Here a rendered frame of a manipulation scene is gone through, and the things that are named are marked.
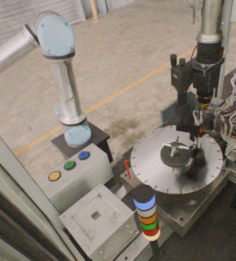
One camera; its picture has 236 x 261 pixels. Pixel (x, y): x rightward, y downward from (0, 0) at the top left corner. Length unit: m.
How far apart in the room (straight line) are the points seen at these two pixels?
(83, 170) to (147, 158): 0.27
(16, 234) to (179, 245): 0.66
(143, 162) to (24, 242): 0.58
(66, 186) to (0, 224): 0.66
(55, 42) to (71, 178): 0.49
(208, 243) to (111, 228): 0.35
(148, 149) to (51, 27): 0.53
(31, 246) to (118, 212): 0.50
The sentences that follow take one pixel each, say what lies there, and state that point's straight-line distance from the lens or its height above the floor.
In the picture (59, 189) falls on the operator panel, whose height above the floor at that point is 0.90.
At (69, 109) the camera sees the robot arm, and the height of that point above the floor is 1.05.
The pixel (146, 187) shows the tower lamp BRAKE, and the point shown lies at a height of 1.16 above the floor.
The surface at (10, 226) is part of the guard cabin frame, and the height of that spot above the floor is 1.36.
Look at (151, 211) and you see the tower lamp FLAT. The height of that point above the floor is 1.11.
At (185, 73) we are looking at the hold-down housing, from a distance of 0.66.
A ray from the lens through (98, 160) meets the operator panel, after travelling 0.91.
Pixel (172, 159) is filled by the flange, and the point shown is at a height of 0.96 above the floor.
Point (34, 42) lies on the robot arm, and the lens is 1.00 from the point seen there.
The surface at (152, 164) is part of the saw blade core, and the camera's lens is 0.77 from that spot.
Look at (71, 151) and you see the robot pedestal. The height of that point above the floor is 0.75.
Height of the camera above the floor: 1.54
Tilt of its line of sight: 43 degrees down
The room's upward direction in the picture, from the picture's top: 9 degrees counter-clockwise
